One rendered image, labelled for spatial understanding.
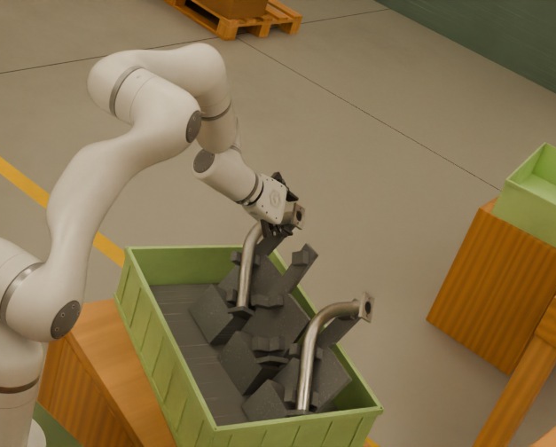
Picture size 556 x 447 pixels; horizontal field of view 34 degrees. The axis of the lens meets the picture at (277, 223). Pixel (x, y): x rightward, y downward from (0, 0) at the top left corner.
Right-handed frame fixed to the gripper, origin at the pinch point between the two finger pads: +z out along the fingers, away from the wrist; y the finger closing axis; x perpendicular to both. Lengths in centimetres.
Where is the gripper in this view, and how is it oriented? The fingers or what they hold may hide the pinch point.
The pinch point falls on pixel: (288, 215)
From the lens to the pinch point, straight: 218.4
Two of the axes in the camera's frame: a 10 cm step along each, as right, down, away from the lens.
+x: -7.9, 1.1, 6.0
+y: 1.5, -9.2, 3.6
